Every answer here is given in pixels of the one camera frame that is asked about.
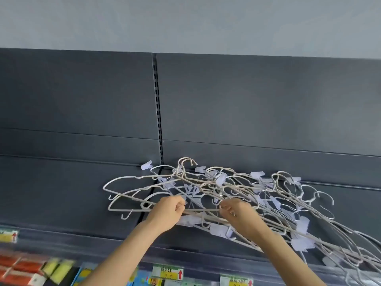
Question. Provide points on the person's right hand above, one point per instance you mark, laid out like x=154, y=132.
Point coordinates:
x=242, y=218

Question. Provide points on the person's left forearm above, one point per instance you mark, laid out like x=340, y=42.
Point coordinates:
x=125, y=254

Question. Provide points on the yellow sponge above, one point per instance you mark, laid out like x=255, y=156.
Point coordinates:
x=62, y=271
x=50, y=266

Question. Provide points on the red packet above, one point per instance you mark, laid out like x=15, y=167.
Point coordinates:
x=23, y=265
x=17, y=278

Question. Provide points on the blue printed packet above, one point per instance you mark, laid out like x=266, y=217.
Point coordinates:
x=143, y=278
x=84, y=275

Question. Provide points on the person's right fingers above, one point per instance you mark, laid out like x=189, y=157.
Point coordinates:
x=226, y=209

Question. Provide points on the slotted metal shelf upright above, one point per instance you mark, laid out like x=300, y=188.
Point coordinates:
x=157, y=116

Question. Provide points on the person's left fingers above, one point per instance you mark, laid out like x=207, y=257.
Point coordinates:
x=179, y=204

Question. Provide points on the person's left hand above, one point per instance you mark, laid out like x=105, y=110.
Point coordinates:
x=163, y=212

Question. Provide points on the pile of white clip hangers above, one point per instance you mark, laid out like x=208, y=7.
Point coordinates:
x=276, y=205

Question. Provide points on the dark grey shelving unit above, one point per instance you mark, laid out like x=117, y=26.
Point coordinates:
x=238, y=110

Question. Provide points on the yellow price tag red arrow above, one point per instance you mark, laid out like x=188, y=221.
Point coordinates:
x=235, y=280
x=9, y=236
x=167, y=272

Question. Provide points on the person's right forearm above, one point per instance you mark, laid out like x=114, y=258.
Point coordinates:
x=285, y=259

